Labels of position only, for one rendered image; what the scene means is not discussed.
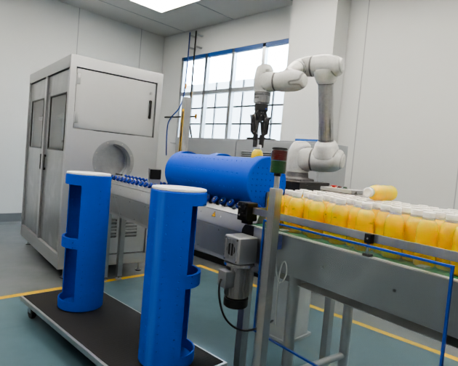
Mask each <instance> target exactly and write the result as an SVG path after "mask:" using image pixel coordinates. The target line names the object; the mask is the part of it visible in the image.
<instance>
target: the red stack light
mask: <svg viewBox="0 0 458 366"><path fill-rule="evenodd" d="M271 151H272V152H271V160H283V161H287V156H288V151H285V150H271Z"/></svg>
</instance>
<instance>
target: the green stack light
mask: <svg viewBox="0 0 458 366"><path fill-rule="evenodd" d="M286 164H287V161H282V160H271V161H270V173H278V174H285V173H286Z"/></svg>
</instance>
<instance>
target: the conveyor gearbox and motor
mask: <svg viewBox="0 0 458 366"><path fill-rule="evenodd" d="M257 241H258V238H257V237H254V236H251V235H247V234H244V233H236V234H226V235H225V247H224V256H223V259H224V264H225V265H226V268H224V269H219V272H218V281H217V285H218V299H219V304H220V310H221V312H222V315H223V317H224V318H225V320H226V322H227V323H228V324H229V325H230V326H231V327H233V328H235V329H236V330H240V331H244V332H248V331H253V330H255V328H252V329H248V330H243V329H240V328H237V327H235V326H234V325H232V324H231V323H230V322H229V321H228V319H227V318H226V316H225V314H224V312H223V310H222V304H221V300H220V287H222V288H224V301H223V304H224V305H225V306H226V307H227V308H229V309H245V308H246V307H248V297H249V289H250V280H251V272H252V267H254V263H255V262H256V256H257Z"/></svg>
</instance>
